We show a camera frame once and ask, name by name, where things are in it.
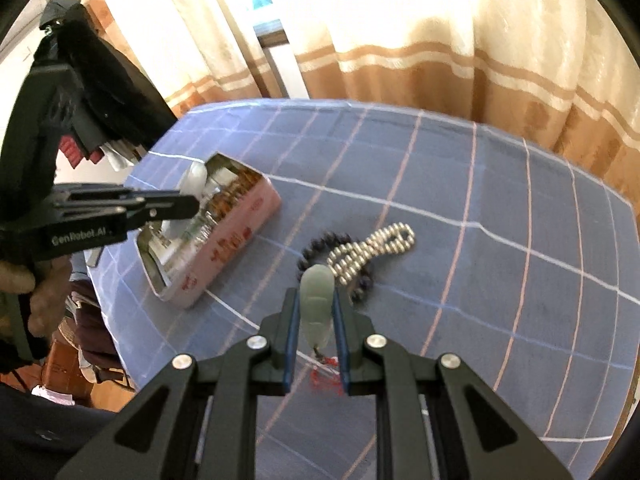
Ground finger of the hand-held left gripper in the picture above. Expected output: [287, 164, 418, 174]
[55, 185, 199, 222]
[65, 205, 166, 233]

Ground black hanging garment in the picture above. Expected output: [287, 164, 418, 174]
[40, 0, 178, 158]

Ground person's left hand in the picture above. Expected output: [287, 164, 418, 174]
[0, 255, 72, 337]

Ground pink tin box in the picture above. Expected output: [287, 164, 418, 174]
[134, 152, 283, 310]

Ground pale jade pendant red tassel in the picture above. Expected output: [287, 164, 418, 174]
[299, 265, 346, 395]

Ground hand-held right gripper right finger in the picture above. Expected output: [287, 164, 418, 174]
[333, 289, 573, 480]

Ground red cloth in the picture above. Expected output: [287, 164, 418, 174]
[59, 132, 85, 170]

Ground narrow cream and orange curtain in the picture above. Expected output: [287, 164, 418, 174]
[75, 0, 281, 116]

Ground brown bead bracelet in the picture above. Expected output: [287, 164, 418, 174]
[207, 167, 261, 221]

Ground white jade bangle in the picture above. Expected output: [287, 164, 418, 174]
[179, 161, 212, 199]

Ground blue plaid tablecloth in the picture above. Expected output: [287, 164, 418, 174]
[87, 99, 640, 480]

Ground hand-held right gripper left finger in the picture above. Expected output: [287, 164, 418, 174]
[55, 288, 300, 480]

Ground dark bead bracelet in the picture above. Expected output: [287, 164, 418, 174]
[298, 231, 376, 306]

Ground silver bead bracelet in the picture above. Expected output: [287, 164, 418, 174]
[327, 222, 416, 286]

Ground wide cream and orange curtain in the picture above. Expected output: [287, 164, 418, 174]
[280, 0, 640, 206]

